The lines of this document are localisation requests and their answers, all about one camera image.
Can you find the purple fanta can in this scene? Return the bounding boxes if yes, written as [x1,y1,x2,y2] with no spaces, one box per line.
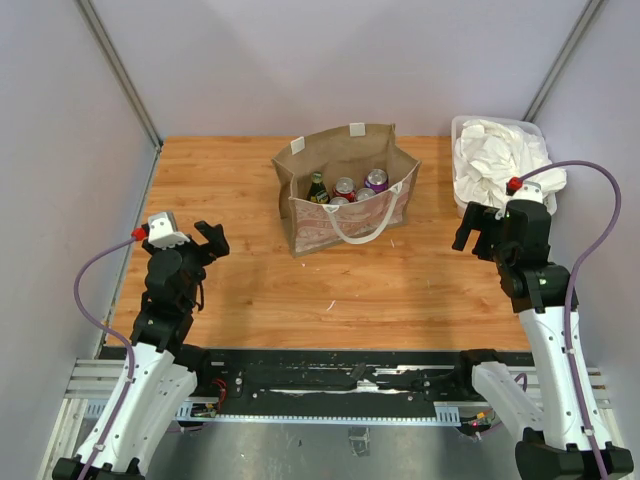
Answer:
[364,168,389,194]
[329,196,349,206]

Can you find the red cola can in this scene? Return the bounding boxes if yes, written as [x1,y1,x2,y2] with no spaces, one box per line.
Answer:
[333,177,356,202]
[355,188,376,202]

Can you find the burlap canvas tote bag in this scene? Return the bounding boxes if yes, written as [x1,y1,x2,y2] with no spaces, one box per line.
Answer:
[272,123,421,257]

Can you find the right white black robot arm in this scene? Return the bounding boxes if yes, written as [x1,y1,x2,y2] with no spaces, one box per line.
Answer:
[452,200,634,479]

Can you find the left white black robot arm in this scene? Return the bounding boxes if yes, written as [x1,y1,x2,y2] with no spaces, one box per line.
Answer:
[52,212,230,479]

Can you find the crumpled white cloth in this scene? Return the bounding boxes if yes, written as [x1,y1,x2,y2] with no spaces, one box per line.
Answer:
[453,120,551,208]

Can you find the white plastic basket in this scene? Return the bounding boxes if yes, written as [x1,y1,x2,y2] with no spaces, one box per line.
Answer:
[451,115,557,218]

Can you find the green glass bottle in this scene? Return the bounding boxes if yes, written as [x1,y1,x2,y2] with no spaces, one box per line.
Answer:
[307,172,330,204]

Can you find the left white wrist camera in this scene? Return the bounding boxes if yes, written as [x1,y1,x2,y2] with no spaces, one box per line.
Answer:
[147,211,190,249]

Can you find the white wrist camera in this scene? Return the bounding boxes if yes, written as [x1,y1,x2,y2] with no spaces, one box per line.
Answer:
[147,211,190,249]
[511,180,544,204]

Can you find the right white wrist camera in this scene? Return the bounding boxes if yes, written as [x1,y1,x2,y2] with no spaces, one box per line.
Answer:
[511,180,544,204]

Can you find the aluminium frame rails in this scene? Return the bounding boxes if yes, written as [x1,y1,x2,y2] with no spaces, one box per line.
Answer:
[63,355,616,458]

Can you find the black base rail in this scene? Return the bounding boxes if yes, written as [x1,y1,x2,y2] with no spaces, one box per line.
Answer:
[99,347,541,419]

